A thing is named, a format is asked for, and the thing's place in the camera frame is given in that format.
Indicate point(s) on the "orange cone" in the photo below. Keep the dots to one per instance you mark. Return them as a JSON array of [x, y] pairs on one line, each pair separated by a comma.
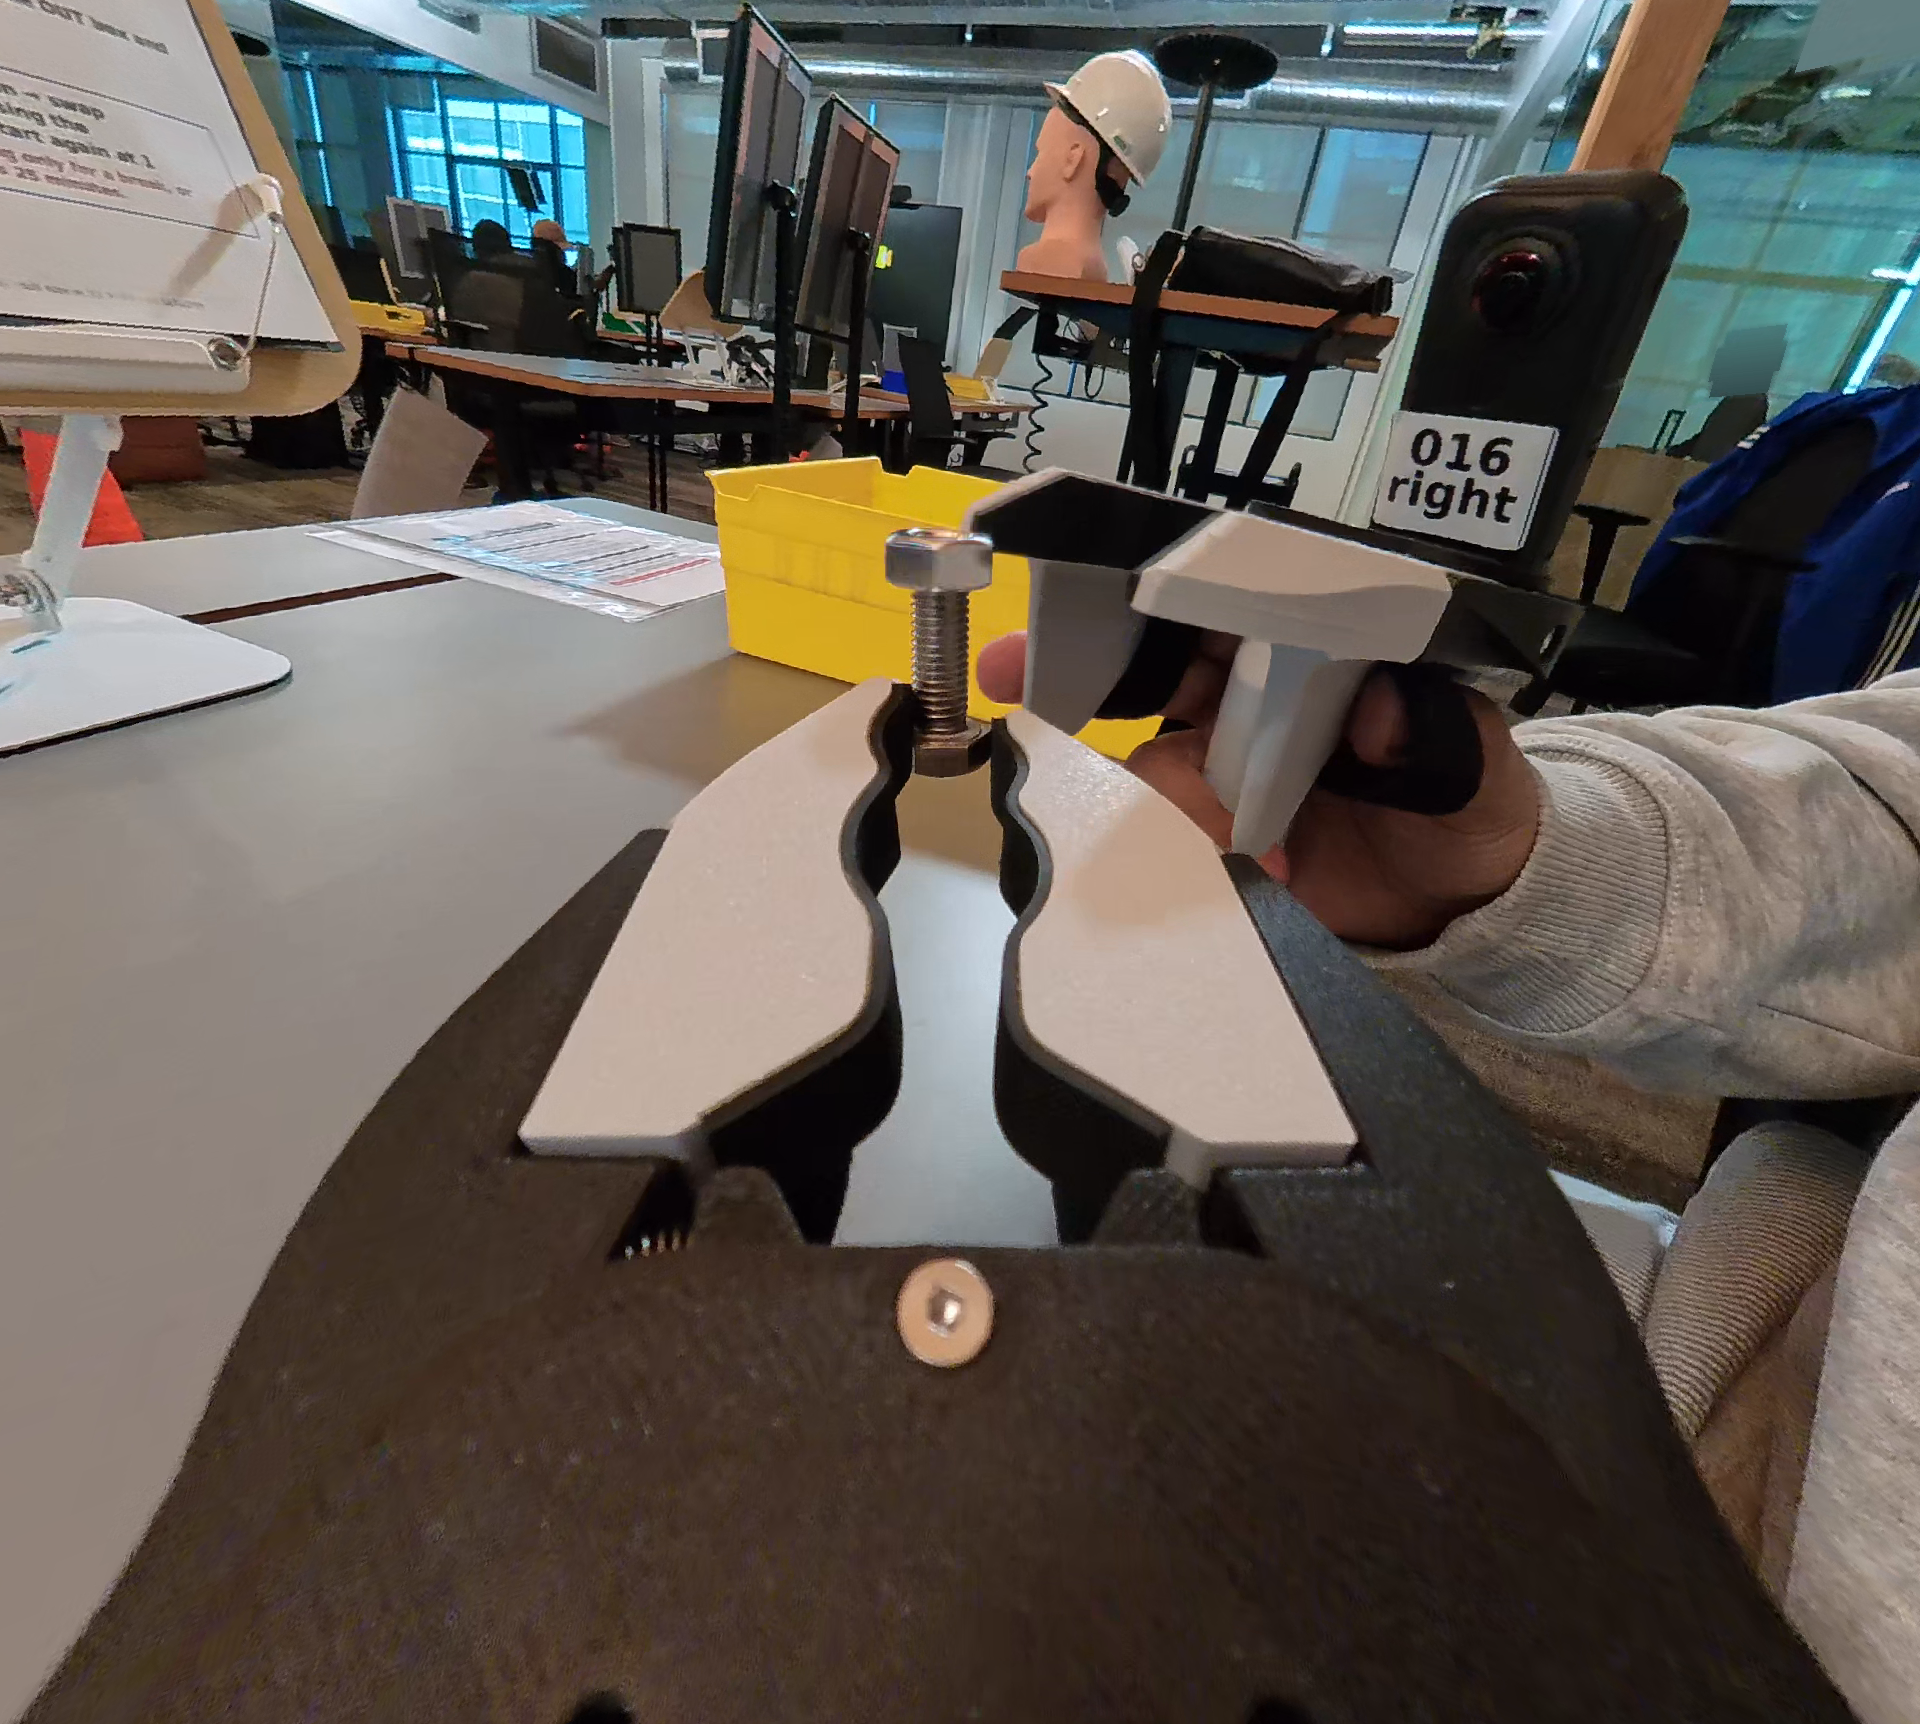
[[90, 509]]

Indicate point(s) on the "black swivel chair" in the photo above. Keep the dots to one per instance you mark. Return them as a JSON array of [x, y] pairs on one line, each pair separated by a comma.
[[1621, 660]]

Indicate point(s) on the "blue jacket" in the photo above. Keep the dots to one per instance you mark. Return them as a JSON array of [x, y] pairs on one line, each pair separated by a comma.
[[1800, 525]]

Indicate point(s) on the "yellow plastic bin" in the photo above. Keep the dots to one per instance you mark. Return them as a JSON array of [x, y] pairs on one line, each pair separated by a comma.
[[816, 582]]

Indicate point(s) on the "white angled card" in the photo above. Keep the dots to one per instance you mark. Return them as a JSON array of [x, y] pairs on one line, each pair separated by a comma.
[[415, 463]]

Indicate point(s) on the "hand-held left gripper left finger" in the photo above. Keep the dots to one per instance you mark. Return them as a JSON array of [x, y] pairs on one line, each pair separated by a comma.
[[721, 944]]

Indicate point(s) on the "black floor lamp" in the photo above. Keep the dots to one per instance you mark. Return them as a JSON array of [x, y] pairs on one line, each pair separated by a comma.
[[1216, 60]]

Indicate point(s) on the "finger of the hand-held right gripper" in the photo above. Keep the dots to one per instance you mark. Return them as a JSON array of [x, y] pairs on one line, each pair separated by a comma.
[[1082, 629], [1290, 582]]

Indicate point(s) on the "laminated paper sheet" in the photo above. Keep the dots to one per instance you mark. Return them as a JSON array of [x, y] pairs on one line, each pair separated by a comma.
[[524, 555]]

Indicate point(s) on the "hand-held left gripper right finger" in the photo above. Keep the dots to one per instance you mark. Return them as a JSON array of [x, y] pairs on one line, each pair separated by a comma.
[[1187, 974]]

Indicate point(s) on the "curved office desk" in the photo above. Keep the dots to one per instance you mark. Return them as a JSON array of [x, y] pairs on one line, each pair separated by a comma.
[[602, 374]]

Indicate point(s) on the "black bag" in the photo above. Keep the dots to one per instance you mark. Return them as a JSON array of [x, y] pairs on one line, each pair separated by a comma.
[[1274, 270]]

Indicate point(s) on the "person's grey sweatshirt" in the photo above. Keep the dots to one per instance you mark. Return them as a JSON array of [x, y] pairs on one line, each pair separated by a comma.
[[1829, 1381]]

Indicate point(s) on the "white stand with wooden board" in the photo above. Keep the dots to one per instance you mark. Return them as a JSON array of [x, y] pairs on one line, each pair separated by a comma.
[[136, 666]]

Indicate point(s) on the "tall black monitor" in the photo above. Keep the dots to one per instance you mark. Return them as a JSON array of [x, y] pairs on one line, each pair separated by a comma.
[[758, 179], [843, 223]]

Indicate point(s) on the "person's right hand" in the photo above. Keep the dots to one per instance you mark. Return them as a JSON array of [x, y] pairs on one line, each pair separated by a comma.
[[1412, 870]]

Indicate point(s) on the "grey desk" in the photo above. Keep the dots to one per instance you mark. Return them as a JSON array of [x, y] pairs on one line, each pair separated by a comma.
[[301, 885]]

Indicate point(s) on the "mannequin head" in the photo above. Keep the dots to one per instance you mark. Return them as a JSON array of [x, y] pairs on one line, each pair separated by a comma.
[[1057, 210]]

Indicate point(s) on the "steel hex bolt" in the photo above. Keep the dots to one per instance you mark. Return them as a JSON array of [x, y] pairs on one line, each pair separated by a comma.
[[942, 660]]

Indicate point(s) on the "printed instruction sheet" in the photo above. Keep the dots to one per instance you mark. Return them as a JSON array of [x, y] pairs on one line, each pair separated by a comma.
[[107, 134]]

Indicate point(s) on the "person's right forearm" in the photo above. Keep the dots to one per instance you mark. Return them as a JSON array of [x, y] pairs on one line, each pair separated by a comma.
[[1724, 885]]

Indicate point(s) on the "wooden top standing desk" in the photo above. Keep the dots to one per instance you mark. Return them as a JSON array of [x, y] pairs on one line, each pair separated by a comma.
[[1108, 299]]

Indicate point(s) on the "white hard hat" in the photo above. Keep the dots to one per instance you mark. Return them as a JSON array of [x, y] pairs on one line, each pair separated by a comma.
[[1117, 111]]

